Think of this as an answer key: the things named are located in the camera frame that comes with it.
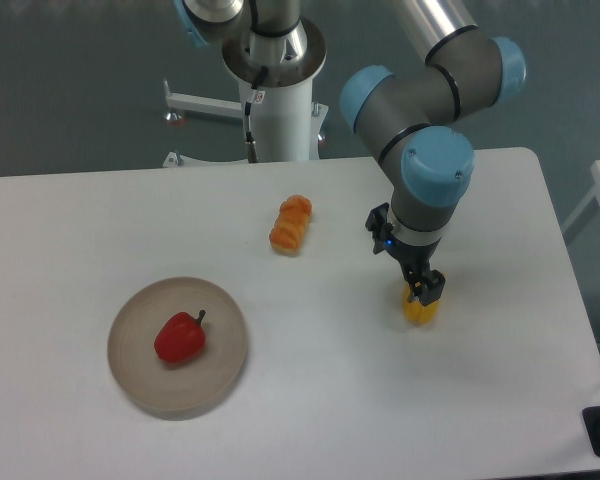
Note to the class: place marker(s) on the beige round plate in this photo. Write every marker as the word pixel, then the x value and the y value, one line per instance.
pixel 191 388

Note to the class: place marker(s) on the orange braided bread loaf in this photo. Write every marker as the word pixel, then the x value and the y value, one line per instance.
pixel 289 229

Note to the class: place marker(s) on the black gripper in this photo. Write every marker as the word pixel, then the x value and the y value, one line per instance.
pixel 411 249

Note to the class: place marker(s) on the red bell pepper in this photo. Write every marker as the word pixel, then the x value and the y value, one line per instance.
pixel 181 338

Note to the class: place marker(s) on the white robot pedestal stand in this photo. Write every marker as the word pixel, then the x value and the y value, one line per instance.
pixel 281 121

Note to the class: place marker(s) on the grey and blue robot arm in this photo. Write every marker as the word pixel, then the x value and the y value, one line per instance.
pixel 406 124

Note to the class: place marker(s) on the yellow bell pepper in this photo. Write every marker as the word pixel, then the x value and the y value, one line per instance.
pixel 414 311

